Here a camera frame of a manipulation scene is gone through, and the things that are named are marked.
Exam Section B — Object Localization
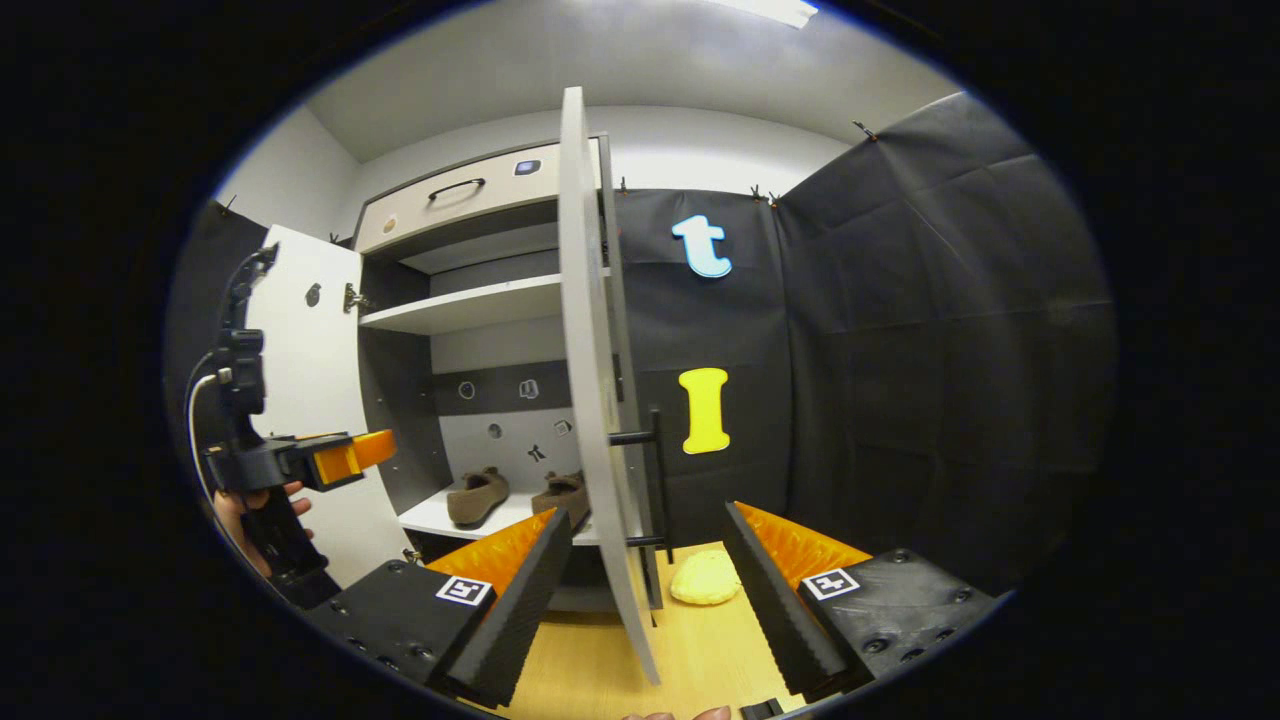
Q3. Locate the white shoe cabinet door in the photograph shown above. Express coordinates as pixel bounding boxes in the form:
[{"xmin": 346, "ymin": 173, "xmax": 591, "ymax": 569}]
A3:
[
  {"xmin": 243, "ymin": 223, "xmax": 416, "ymax": 591},
  {"xmin": 558, "ymin": 85, "xmax": 666, "ymax": 686}
]

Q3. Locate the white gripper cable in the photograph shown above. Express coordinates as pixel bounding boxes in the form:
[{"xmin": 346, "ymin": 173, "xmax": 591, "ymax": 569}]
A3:
[{"xmin": 187, "ymin": 372, "xmax": 233, "ymax": 501}]

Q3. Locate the brown shoe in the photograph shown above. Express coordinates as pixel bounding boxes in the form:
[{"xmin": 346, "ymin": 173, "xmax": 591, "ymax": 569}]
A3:
[
  {"xmin": 446, "ymin": 466, "xmax": 512, "ymax": 529},
  {"xmin": 531, "ymin": 470, "xmax": 593, "ymax": 533}
]

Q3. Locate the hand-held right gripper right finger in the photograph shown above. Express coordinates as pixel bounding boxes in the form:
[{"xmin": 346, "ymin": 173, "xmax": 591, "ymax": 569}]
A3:
[{"xmin": 722, "ymin": 500, "xmax": 1006, "ymax": 701}]

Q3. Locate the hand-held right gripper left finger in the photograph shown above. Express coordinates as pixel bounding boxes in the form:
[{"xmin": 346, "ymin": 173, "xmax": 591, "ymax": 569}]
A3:
[{"xmin": 300, "ymin": 507, "xmax": 574, "ymax": 709}]

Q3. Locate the beige cabinet drawer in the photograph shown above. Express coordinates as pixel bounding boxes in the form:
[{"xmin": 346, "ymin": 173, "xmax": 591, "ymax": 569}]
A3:
[{"xmin": 352, "ymin": 140, "xmax": 601, "ymax": 256}]

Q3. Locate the yellow fluffy object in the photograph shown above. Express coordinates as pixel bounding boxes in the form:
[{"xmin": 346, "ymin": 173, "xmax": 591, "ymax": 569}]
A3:
[{"xmin": 669, "ymin": 548, "xmax": 744, "ymax": 607}]

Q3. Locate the white cabinet shelf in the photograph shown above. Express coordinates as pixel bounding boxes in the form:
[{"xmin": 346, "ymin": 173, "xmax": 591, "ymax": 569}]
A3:
[
  {"xmin": 398, "ymin": 487, "xmax": 641, "ymax": 548},
  {"xmin": 358, "ymin": 272, "xmax": 613, "ymax": 336}
]

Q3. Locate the white shoe cabinet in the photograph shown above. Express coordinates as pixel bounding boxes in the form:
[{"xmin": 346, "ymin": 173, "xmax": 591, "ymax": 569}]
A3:
[{"xmin": 352, "ymin": 135, "xmax": 666, "ymax": 613}]

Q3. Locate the long ceiling light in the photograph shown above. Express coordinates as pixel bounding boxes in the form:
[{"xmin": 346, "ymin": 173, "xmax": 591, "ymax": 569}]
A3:
[{"xmin": 715, "ymin": 0, "xmax": 821, "ymax": 29}]

